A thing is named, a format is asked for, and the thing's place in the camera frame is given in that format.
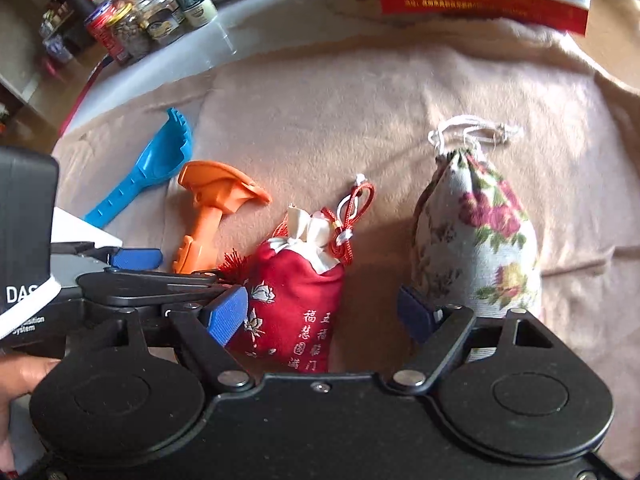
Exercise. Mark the red tin can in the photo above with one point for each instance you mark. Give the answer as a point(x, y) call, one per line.
point(102, 30)

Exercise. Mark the orange toy hammer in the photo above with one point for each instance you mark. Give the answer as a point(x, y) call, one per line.
point(210, 195)

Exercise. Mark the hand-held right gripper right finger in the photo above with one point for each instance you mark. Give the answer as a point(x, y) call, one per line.
point(415, 315)

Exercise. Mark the blue toy rake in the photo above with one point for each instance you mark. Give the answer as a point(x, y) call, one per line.
point(160, 160)

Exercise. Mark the beige blanket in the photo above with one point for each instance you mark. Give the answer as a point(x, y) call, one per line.
point(350, 110)

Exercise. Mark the red floral sachet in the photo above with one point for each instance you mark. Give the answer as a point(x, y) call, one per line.
point(295, 300)

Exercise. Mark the person's left hand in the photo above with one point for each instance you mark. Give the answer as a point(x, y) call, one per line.
point(20, 375)

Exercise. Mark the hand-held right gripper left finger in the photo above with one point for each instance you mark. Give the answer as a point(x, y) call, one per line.
point(227, 315)

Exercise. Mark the short labelled glass jar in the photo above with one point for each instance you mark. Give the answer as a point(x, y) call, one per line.
point(160, 20)

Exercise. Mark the floral cloth pouch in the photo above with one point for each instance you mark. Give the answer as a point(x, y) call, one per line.
point(475, 240)

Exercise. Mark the glass jar of seeds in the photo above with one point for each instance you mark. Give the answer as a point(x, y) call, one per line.
point(131, 35)

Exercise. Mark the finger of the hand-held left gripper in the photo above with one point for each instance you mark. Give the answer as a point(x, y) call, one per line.
point(150, 285)
point(135, 258)

